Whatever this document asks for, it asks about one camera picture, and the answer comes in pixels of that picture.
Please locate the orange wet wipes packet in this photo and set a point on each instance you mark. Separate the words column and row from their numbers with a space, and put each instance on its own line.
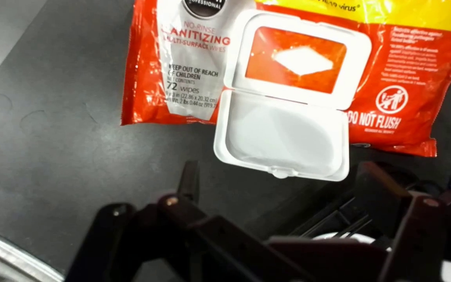
column 184, row 53

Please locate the black dish rack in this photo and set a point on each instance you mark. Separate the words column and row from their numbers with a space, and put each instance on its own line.
column 340, row 220

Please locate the stainless steel sink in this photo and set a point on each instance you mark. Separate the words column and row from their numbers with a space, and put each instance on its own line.
column 1, row 261

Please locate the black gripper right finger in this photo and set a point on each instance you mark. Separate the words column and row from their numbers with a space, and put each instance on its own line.
column 419, row 236

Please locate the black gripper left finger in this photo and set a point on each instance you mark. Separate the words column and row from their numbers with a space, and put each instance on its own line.
column 184, row 230

